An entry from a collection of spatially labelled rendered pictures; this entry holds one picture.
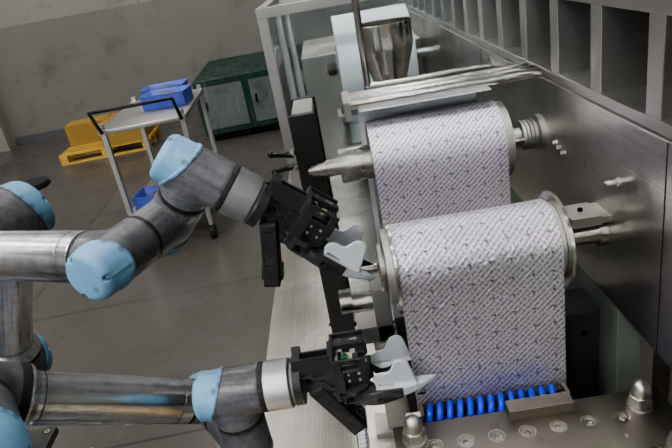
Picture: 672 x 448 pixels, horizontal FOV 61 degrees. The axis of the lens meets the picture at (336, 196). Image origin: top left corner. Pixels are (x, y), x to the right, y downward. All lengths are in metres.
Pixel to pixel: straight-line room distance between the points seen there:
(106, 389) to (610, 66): 0.87
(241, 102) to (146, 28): 2.44
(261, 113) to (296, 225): 5.83
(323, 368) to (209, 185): 0.32
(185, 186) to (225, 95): 5.81
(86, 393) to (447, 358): 0.54
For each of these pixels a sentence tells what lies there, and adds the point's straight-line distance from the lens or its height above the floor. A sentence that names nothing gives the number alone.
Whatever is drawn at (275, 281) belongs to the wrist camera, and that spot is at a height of 1.26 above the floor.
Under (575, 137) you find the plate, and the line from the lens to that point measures 0.99.
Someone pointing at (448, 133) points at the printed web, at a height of 1.38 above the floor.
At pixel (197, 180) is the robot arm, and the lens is 0.82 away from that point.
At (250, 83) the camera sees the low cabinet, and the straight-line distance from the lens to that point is 6.58.
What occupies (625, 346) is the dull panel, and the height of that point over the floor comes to 1.07.
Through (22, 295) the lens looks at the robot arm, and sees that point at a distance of 1.30.
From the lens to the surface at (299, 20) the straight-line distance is 1.75.
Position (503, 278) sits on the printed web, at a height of 1.24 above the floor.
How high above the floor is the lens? 1.69
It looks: 22 degrees down
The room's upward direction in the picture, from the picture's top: 10 degrees counter-clockwise
